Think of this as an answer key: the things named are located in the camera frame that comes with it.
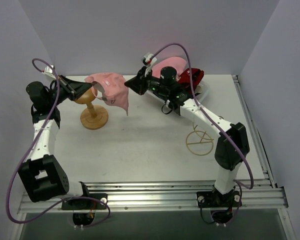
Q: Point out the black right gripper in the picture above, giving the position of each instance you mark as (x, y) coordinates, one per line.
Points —
(142, 81)

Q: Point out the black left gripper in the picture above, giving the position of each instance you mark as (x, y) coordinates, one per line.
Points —
(68, 87)

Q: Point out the pink baseball cap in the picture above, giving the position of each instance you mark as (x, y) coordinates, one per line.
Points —
(110, 88)

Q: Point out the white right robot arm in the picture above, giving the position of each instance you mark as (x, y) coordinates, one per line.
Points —
(232, 144)

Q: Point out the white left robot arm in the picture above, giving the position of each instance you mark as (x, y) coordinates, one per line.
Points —
(41, 174)

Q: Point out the wooden mushroom hat stand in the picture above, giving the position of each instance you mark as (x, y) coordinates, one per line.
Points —
(93, 117)

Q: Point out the pink hat in basket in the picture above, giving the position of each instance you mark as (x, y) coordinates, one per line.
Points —
(178, 63)

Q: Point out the white plastic basket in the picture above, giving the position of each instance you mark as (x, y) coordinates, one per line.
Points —
(201, 92)

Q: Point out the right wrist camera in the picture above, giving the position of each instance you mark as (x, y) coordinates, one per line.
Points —
(148, 61)

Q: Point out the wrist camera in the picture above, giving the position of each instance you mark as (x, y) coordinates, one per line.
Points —
(148, 61)
(49, 72)

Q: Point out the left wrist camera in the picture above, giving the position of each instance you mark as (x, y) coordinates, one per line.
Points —
(49, 72)

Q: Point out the aluminium mounting rail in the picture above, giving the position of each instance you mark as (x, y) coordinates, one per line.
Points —
(180, 195)

